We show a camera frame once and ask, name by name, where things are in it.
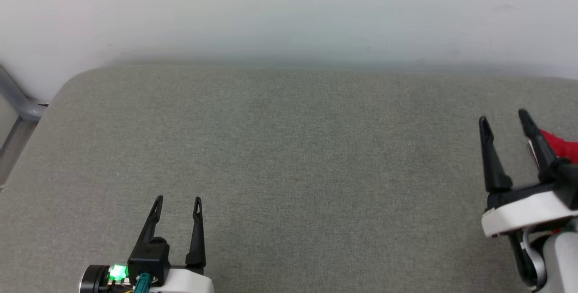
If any grey metal frame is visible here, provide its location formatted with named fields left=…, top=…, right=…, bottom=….
left=0, top=64, right=49, bottom=186

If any red basketball jersey white trim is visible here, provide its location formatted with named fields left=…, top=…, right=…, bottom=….
left=527, top=129, right=578, bottom=164

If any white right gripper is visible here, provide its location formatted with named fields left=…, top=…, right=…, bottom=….
left=478, top=109, right=578, bottom=239

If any teal left camera connector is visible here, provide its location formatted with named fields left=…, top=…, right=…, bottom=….
left=134, top=273, right=153, bottom=293

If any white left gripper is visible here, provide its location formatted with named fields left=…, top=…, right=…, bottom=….
left=135, top=195, right=215, bottom=293

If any grey fabric sofa cushion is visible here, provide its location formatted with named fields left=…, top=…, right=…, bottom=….
left=0, top=64, right=578, bottom=293

